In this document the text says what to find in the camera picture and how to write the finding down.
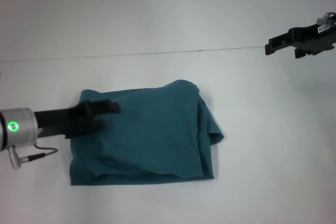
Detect right gripper cable with plug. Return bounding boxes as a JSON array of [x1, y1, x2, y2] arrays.
[[316, 12, 336, 27]]

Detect teal t-shirt with FREE print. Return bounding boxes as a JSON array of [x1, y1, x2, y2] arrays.
[[70, 79, 225, 187]]

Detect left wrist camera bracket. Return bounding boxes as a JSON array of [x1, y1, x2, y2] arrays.
[[36, 126, 66, 139]]

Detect left gripper cable with plug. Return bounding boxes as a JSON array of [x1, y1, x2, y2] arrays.
[[7, 144, 58, 170]]

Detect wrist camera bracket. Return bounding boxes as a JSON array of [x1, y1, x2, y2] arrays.
[[36, 126, 66, 139], [311, 40, 334, 56]]

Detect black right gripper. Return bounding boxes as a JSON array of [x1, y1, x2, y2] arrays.
[[264, 20, 336, 59]]

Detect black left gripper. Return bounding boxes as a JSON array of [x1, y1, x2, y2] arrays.
[[34, 99, 121, 140]]

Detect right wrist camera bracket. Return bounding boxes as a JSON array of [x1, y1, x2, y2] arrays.
[[311, 40, 334, 56]]

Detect gripper cable with plug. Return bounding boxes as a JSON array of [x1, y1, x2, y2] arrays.
[[316, 12, 336, 27], [7, 144, 58, 170]]

